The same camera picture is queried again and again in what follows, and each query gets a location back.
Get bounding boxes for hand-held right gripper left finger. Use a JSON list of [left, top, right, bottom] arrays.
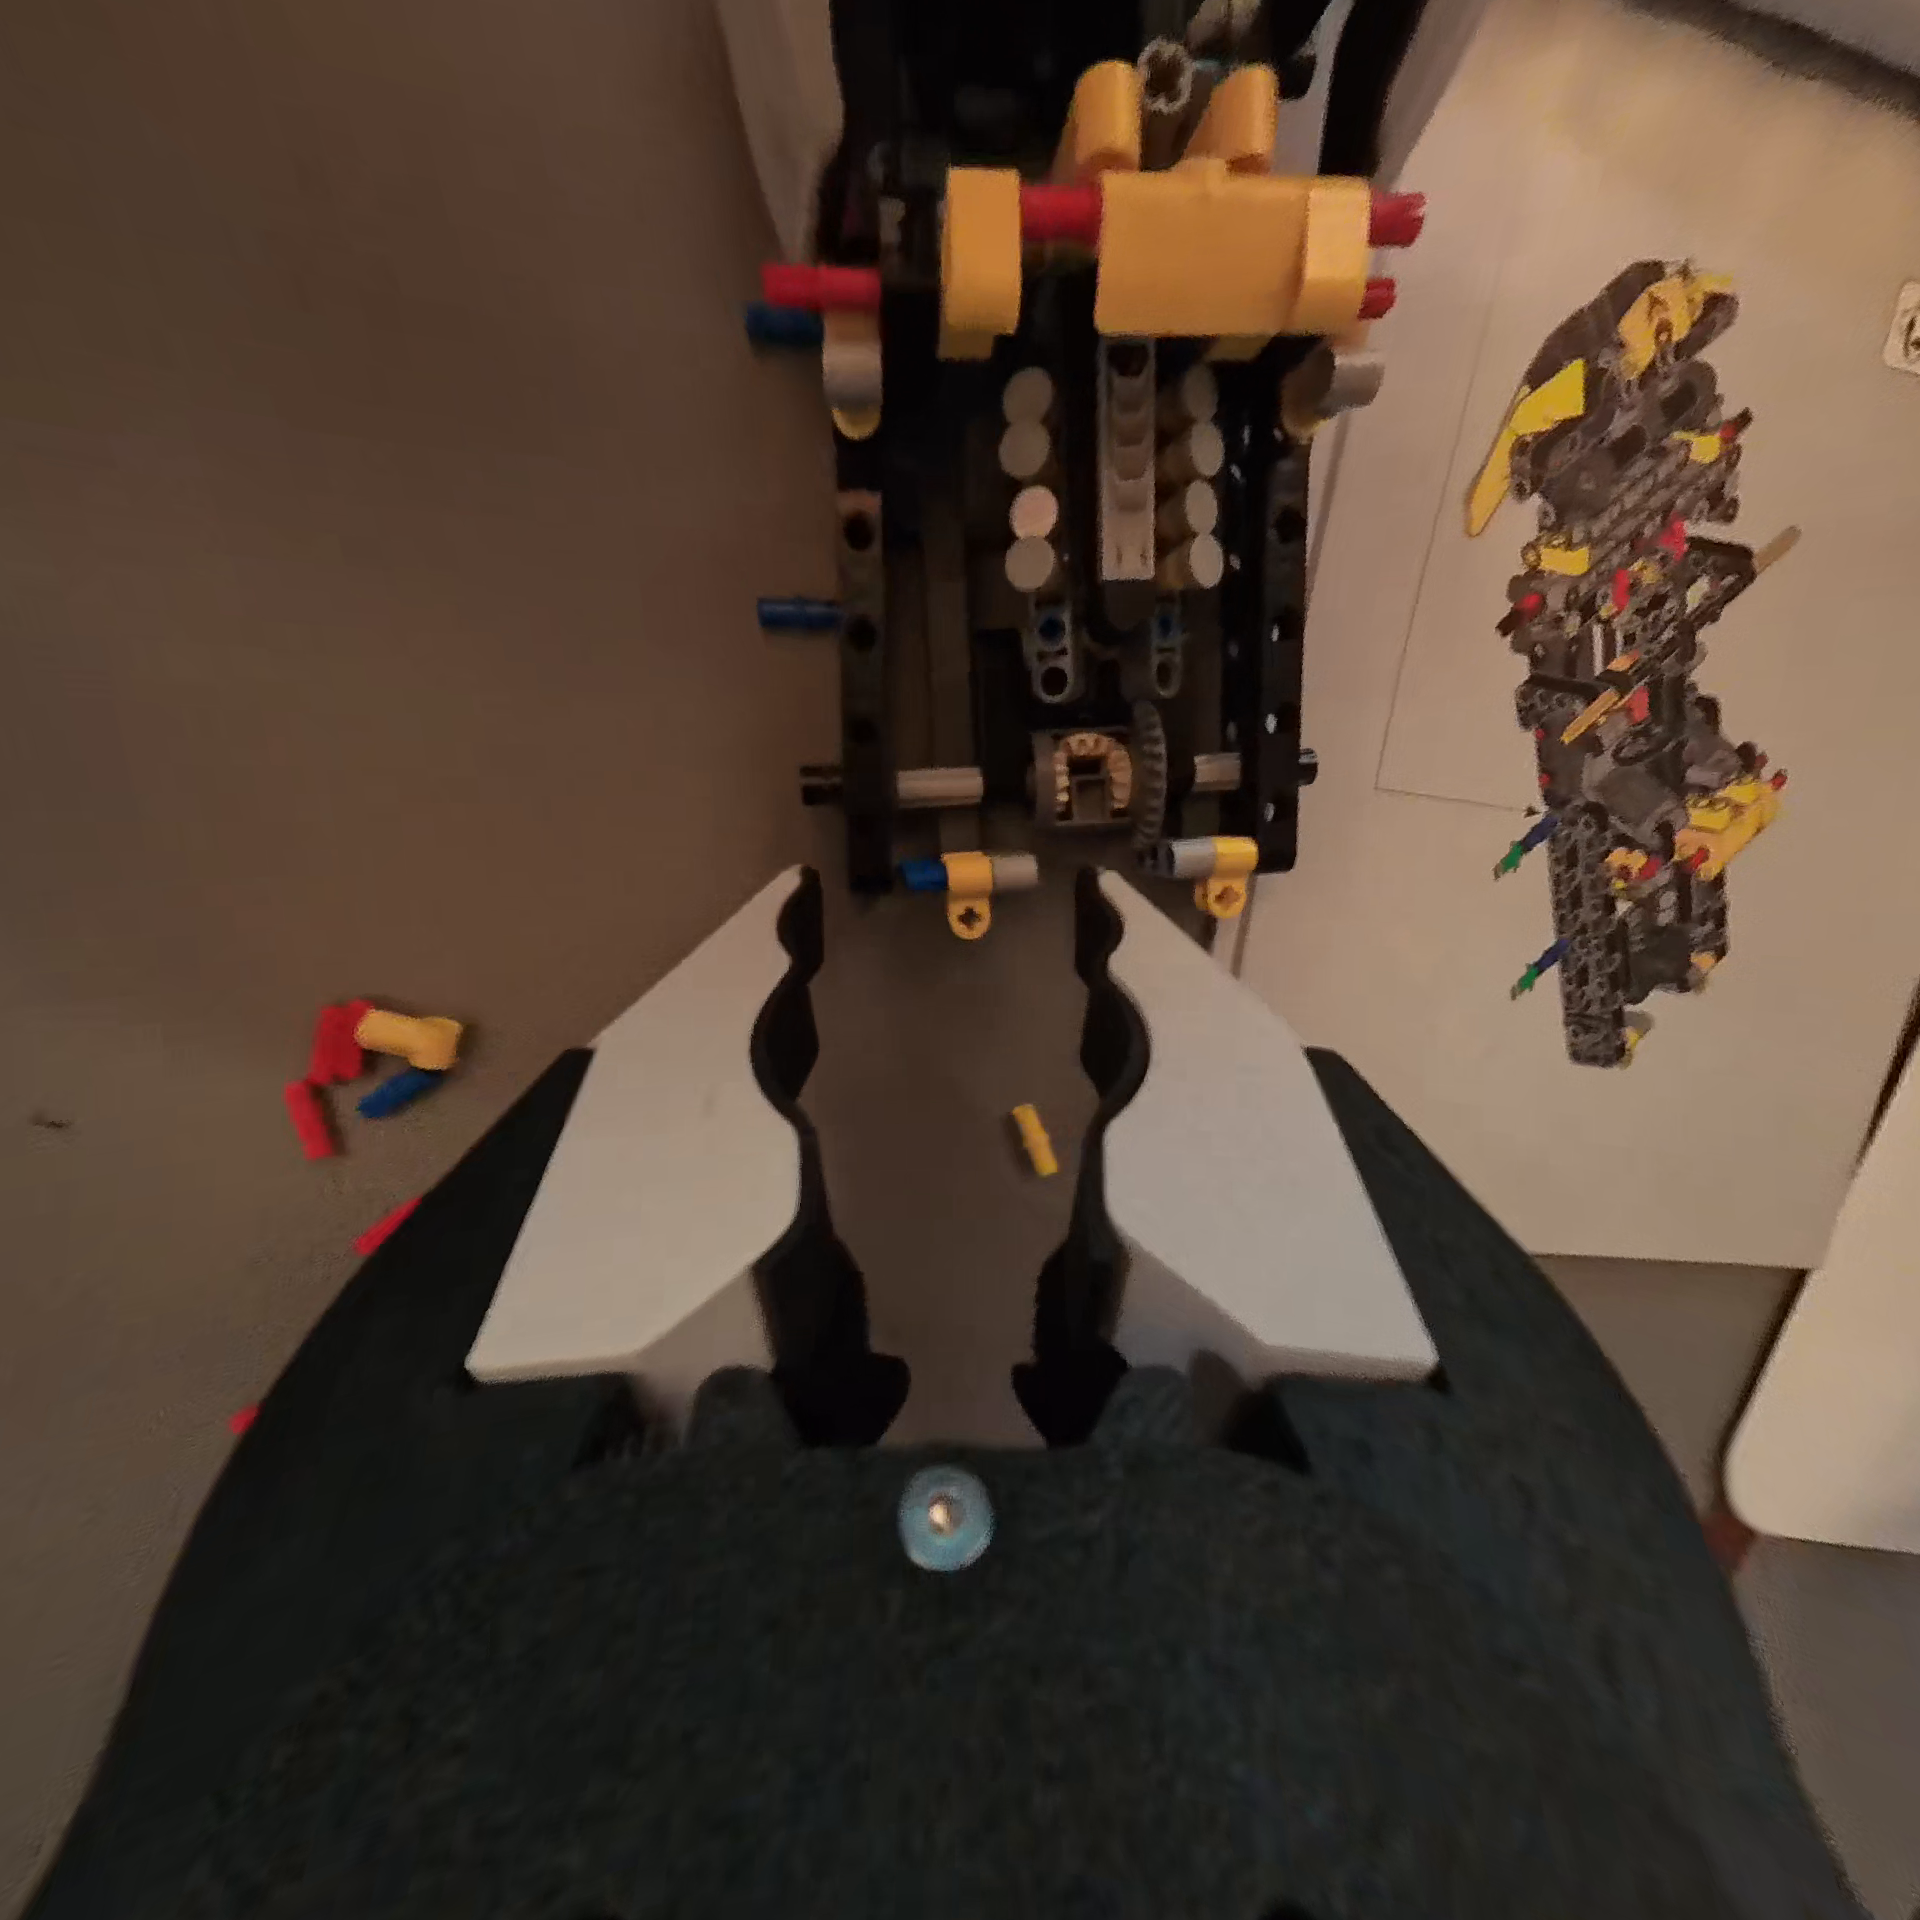
[[464, 865, 829, 1386]]

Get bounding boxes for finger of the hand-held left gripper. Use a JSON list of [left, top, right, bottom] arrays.
[[1309, 0, 1430, 169], [717, 0, 841, 261]]

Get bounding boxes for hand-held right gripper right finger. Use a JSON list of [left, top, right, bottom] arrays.
[[1049, 867, 1442, 1386]]

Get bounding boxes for partly built lego car chassis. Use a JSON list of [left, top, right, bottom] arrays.
[[746, 0, 1426, 941]]

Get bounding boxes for scattered lego pins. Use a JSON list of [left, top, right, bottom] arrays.
[[225, 998, 1068, 1433]]

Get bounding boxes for open instruction booklet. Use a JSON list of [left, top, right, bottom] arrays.
[[1201, 0, 1920, 1270]]

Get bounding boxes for white board stand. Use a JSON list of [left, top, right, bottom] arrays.
[[1725, 1035, 1920, 1547]]

